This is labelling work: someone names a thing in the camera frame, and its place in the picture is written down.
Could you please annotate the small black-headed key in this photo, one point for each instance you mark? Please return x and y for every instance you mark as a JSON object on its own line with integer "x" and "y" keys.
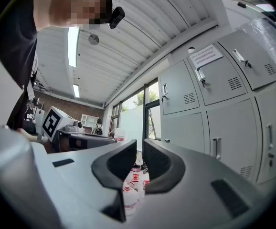
{"x": 203, "y": 83}
{"x": 247, "y": 64}

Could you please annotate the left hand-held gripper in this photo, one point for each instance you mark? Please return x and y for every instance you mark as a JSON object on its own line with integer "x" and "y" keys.
{"x": 52, "y": 124}

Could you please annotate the white paper notice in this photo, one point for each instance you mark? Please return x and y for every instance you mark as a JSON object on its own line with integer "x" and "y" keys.
{"x": 206, "y": 55}

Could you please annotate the grey metal locker cabinet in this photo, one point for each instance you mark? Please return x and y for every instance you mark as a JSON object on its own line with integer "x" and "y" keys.
{"x": 231, "y": 123}

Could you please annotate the black head-worn camera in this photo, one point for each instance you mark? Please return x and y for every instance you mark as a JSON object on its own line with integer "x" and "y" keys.
{"x": 116, "y": 17}

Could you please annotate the white shelf unit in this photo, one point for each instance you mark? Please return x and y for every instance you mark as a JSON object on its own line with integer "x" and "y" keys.
{"x": 88, "y": 120}

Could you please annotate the person's head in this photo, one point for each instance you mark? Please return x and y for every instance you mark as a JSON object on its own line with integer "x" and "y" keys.
{"x": 64, "y": 6}

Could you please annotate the round metal ceiling disc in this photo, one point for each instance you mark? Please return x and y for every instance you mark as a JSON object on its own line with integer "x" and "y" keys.
{"x": 93, "y": 39}

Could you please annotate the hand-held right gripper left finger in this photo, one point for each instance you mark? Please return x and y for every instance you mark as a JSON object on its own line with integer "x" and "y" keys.
{"x": 85, "y": 175}

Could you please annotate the long ceiling light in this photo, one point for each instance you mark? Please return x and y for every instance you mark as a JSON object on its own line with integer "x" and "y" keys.
{"x": 73, "y": 46}

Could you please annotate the white plastic jug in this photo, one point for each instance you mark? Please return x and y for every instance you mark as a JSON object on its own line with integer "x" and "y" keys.
{"x": 121, "y": 133}

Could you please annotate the black-framed window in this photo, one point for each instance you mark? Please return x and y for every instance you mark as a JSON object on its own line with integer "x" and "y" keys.
{"x": 144, "y": 96}

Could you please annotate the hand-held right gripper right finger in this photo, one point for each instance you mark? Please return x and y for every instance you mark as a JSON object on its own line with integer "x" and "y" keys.
{"x": 190, "y": 175}

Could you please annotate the group of white labelled bottles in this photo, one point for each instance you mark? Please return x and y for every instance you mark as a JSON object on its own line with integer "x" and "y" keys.
{"x": 132, "y": 197}

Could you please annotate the person's left forearm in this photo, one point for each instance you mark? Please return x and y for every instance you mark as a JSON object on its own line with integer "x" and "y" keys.
{"x": 27, "y": 134}

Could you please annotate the person's black shirt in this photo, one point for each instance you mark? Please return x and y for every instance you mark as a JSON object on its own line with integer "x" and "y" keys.
{"x": 13, "y": 44}

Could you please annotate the left gripper fisheye camera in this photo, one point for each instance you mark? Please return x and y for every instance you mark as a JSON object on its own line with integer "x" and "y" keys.
{"x": 79, "y": 124}

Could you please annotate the short ceiling light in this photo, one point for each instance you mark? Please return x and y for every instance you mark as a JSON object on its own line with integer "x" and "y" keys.
{"x": 76, "y": 90}

